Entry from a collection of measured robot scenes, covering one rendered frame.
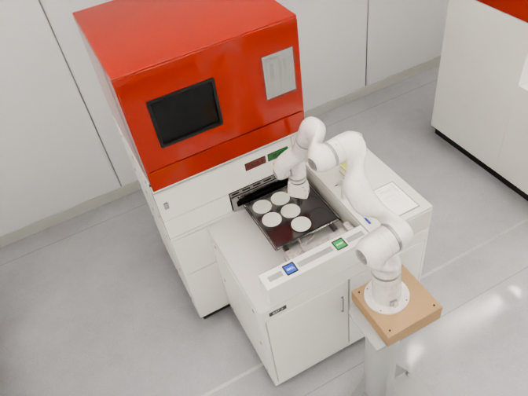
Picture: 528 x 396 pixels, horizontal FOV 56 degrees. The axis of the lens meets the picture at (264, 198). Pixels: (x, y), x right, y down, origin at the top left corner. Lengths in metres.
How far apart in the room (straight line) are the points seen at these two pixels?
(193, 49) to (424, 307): 1.41
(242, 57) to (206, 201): 0.79
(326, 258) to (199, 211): 0.72
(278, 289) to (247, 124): 0.76
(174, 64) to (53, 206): 2.40
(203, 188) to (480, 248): 1.99
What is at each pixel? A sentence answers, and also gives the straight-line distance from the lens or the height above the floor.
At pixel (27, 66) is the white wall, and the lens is 3.62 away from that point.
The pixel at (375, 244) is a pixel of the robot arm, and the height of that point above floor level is 1.31.
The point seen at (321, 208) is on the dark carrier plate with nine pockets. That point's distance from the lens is 2.55.
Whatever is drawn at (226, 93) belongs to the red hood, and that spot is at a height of 1.58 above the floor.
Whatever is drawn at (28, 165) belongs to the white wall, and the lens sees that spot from 3.97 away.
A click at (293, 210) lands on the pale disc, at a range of 2.56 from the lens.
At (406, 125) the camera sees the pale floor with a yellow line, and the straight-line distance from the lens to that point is 4.57.
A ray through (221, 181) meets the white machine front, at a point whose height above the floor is 1.08.
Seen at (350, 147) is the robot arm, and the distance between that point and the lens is 1.87.
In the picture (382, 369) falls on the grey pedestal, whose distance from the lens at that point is 2.66.
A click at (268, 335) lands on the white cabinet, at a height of 0.60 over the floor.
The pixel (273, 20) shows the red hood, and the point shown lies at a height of 1.82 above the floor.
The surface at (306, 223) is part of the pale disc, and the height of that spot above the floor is 0.90.
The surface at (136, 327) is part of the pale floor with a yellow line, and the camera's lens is 3.43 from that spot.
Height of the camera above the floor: 2.75
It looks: 45 degrees down
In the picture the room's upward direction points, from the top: 9 degrees counter-clockwise
